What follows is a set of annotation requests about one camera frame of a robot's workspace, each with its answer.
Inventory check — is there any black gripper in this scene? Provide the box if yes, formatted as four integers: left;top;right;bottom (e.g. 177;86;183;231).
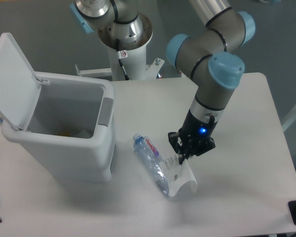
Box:
168;110;218;164

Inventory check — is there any clear plastic wrapper bag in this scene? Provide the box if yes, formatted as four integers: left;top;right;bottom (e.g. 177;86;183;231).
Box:
159;154;198;197

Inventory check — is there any clear plastic water bottle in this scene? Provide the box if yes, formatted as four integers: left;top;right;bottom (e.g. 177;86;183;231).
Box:
133;134;169;196

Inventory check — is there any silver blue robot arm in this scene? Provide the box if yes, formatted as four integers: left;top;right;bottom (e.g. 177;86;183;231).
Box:
70;0;256;163

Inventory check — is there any white trash can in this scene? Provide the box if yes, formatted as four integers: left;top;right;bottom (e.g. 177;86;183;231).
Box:
0;33;116;182

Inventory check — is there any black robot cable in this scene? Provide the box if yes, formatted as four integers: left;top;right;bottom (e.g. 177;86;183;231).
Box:
115;38;131;81

